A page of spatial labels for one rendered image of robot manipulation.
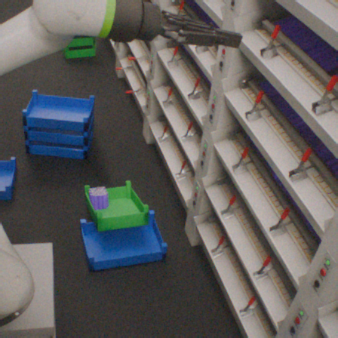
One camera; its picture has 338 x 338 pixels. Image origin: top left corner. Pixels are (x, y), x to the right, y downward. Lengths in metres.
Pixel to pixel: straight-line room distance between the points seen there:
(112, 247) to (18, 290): 0.89
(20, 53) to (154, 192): 1.30
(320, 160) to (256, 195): 0.28
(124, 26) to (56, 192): 1.33
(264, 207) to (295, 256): 0.19
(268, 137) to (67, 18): 0.68
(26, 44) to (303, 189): 0.71
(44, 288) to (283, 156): 0.73
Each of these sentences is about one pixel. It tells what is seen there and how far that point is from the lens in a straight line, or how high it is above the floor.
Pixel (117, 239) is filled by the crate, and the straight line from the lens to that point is 1.92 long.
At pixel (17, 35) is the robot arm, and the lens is 0.98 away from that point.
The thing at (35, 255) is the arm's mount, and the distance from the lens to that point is 1.43.
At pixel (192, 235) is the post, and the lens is 1.91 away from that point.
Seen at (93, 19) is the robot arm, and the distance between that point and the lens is 0.89.
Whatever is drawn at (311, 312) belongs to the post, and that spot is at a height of 0.51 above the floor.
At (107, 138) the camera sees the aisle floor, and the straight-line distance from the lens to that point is 2.45.
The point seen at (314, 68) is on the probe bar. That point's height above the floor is 0.96.
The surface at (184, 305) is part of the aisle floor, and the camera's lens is 1.76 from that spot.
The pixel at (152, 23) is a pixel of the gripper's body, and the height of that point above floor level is 1.08.
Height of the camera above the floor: 1.43
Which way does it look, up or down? 39 degrees down
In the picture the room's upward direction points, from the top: 8 degrees clockwise
